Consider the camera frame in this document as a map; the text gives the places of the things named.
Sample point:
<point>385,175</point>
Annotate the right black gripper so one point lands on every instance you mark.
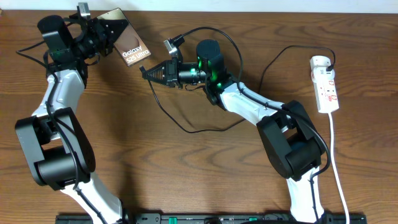
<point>171,73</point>

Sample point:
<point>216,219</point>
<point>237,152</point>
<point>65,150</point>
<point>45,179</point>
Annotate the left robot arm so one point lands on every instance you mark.
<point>54,144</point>

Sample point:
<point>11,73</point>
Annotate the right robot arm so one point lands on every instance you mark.
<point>292,144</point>

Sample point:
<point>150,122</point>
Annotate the white power strip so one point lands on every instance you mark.
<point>325,90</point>

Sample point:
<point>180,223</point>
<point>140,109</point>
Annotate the white USB charger adapter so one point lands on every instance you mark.
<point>319,61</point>

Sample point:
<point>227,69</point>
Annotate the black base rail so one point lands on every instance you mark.
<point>156,218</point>

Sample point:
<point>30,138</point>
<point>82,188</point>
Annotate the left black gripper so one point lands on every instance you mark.
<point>100,30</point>

